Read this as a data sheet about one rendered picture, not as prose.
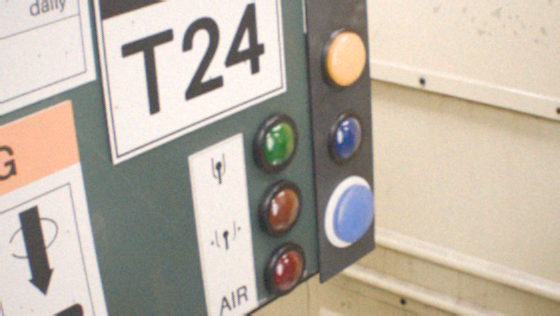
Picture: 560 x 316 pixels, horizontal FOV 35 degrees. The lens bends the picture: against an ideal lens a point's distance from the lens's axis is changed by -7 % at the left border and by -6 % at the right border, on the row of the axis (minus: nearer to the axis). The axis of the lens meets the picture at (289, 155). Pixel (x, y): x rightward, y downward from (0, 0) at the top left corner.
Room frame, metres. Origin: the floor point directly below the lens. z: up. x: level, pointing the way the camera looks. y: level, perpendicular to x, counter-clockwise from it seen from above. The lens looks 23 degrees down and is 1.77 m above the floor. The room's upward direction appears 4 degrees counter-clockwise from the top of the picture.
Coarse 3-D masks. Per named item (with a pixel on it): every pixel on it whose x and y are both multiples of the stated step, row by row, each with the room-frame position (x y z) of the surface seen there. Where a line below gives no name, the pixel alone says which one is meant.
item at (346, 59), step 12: (348, 36) 0.42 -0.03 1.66; (336, 48) 0.41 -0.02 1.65; (348, 48) 0.41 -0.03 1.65; (360, 48) 0.42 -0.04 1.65; (336, 60) 0.41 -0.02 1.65; (348, 60) 0.41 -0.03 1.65; (360, 60) 0.42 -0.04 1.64; (336, 72) 0.41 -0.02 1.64; (348, 72) 0.41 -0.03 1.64; (360, 72) 0.42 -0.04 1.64; (348, 84) 0.41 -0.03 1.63
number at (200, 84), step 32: (224, 0) 0.37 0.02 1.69; (256, 0) 0.38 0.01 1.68; (192, 32) 0.35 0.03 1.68; (224, 32) 0.37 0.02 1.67; (256, 32) 0.38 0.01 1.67; (192, 64) 0.35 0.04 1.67; (224, 64) 0.36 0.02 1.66; (256, 64) 0.38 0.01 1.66; (192, 96) 0.35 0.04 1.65; (224, 96) 0.36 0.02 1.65
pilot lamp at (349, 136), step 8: (352, 120) 0.42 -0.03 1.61; (344, 128) 0.41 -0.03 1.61; (352, 128) 0.42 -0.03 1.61; (360, 128) 0.42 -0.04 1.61; (344, 136) 0.41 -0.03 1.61; (352, 136) 0.41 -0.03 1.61; (360, 136) 0.42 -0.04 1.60; (336, 144) 0.41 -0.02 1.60; (344, 144) 0.41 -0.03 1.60; (352, 144) 0.41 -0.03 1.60; (344, 152) 0.41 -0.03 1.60; (352, 152) 0.42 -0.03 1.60
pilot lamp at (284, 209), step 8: (288, 192) 0.38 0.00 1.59; (280, 200) 0.38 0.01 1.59; (288, 200) 0.38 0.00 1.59; (296, 200) 0.39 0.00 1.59; (272, 208) 0.38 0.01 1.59; (280, 208) 0.38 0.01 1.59; (288, 208) 0.38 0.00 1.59; (296, 208) 0.38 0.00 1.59; (272, 216) 0.38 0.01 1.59; (280, 216) 0.38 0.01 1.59; (288, 216) 0.38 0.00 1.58; (296, 216) 0.39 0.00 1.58; (272, 224) 0.38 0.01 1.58; (280, 224) 0.38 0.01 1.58; (288, 224) 0.38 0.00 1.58
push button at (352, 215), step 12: (348, 192) 0.41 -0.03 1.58; (360, 192) 0.42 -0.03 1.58; (336, 204) 0.41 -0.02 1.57; (348, 204) 0.41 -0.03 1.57; (360, 204) 0.41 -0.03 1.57; (372, 204) 0.42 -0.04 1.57; (336, 216) 0.41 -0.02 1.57; (348, 216) 0.41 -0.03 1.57; (360, 216) 0.41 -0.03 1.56; (372, 216) 0.42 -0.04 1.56; (336, 228) 0.40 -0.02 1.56; (348, 228) 0.41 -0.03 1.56; (360, 228) 0.41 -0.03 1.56; (348, 240) 0.41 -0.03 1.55
